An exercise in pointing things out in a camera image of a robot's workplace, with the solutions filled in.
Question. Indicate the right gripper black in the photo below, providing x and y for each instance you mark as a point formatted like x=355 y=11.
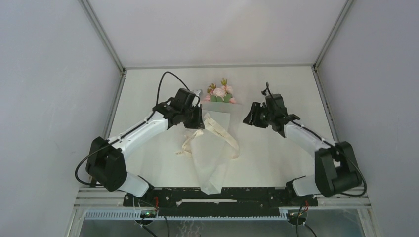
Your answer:
x=255 y=108

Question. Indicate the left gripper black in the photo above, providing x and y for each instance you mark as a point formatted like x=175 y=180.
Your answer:
x=198 y=124

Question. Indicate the cream printed ribbon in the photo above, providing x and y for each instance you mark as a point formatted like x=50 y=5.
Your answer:
x=214 y=141

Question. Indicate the translucent white wrapping paper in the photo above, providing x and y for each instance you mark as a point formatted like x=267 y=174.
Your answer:
x=168 y=169

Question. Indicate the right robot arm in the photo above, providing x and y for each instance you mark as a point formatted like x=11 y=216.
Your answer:
x=335 y=166

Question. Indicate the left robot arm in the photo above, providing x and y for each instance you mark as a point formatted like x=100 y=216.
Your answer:
x=107 y=158

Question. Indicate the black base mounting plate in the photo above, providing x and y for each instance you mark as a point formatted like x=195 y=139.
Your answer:
x=231 y=201

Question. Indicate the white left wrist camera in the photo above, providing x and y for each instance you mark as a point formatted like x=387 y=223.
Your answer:
x=197 y=96

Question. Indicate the white slotted cable duct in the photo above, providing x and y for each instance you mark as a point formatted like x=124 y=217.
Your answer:
x=113 y=214

